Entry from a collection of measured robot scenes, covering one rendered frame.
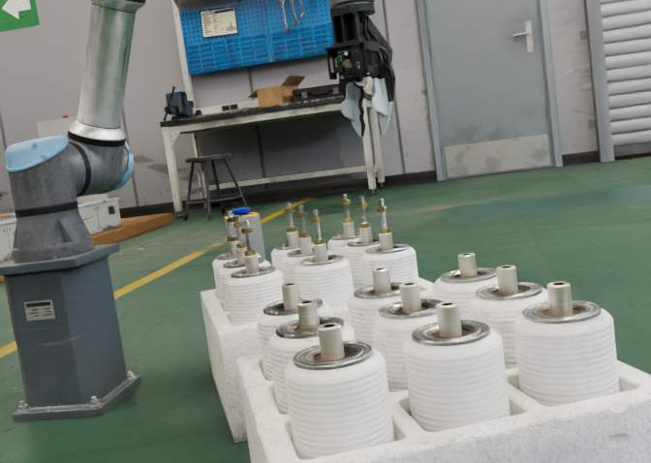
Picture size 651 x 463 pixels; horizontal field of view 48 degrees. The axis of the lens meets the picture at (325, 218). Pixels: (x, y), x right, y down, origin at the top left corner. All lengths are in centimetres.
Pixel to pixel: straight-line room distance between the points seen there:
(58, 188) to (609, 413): 108
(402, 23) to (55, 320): 507
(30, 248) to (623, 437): 109
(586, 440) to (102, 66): 115
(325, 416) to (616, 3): 575
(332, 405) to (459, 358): 12
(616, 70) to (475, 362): 559
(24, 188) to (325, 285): 61
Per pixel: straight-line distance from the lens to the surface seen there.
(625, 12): 627
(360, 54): 120
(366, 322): 92
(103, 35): 154
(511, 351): 85
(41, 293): 148
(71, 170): 151
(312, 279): 121
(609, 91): 620
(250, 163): 642
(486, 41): 618
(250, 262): 122
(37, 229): 148
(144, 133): 674
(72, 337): 147
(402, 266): 124
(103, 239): 453
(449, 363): 69
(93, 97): 156
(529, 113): 617
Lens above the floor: 45
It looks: 6 degrees down
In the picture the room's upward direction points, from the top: 8 degrees counter-clockwise
